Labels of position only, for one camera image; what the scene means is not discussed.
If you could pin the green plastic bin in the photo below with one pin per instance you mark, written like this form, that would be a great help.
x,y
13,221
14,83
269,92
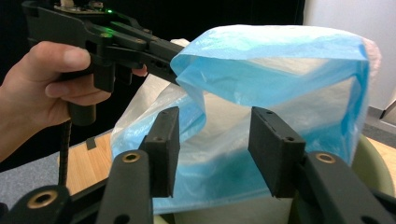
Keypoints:
x,y
373,174

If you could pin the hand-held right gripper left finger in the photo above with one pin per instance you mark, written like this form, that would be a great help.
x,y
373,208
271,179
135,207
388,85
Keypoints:
x,y
163,155

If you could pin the clear blue-edged plastic bag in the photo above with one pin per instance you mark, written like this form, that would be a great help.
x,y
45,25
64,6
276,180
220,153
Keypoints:
x,y
264,71

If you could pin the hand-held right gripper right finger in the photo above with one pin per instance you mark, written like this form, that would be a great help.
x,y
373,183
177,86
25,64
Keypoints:
x,y
275,155

